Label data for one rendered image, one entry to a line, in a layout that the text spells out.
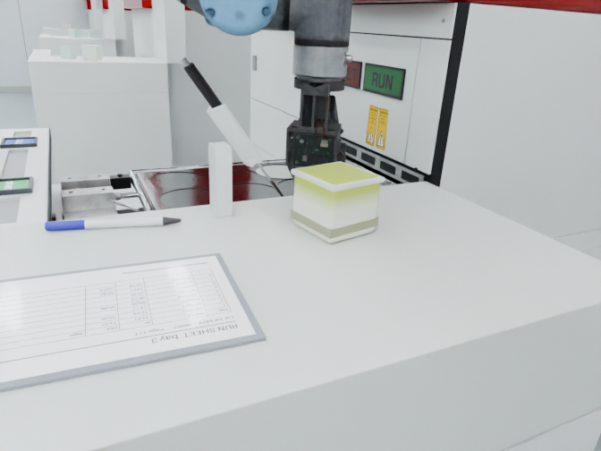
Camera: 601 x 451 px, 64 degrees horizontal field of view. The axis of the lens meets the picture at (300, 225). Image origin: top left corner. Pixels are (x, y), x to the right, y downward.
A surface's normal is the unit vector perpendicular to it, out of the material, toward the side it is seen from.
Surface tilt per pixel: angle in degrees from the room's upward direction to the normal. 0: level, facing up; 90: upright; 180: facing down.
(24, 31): 90
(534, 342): 90
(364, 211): 90
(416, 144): 90
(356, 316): 0
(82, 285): 0
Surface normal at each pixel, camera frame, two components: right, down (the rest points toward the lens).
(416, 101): -0.90, 0.12
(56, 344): 0.05, -0.92
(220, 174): 0.43, 0.36
